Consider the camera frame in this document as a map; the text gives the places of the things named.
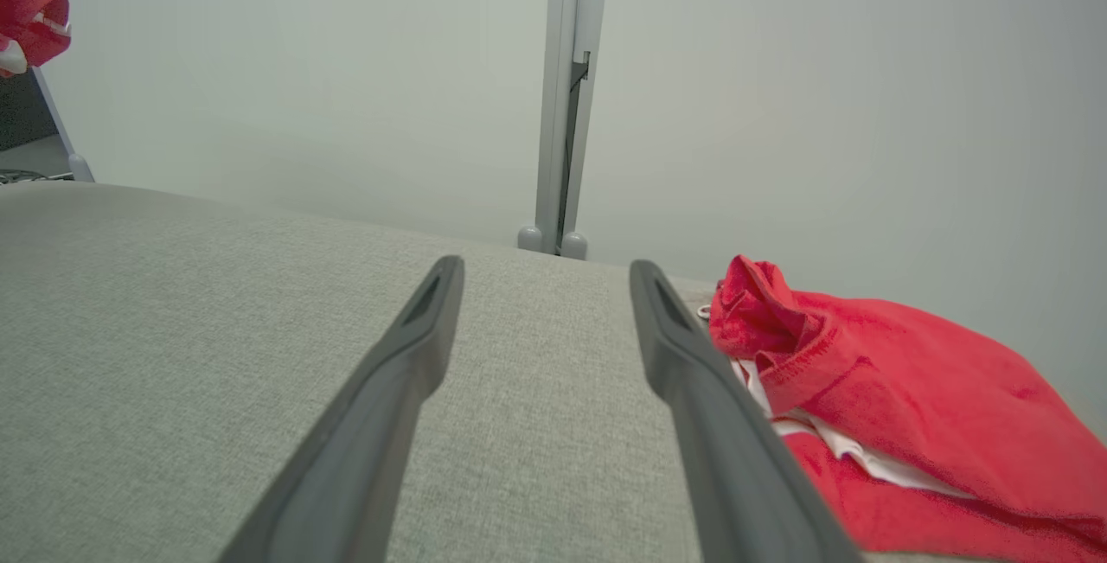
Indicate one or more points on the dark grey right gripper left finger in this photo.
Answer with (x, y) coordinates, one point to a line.
(363, 459)

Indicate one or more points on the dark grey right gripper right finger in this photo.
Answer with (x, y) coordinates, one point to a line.
(735, 476)

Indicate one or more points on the red basketball jersey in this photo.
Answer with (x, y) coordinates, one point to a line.
(951, 390)

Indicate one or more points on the red basketball shorts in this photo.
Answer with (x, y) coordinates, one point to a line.
(30, 18)

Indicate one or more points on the grey partition post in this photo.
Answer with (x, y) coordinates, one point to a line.
(553, 70)

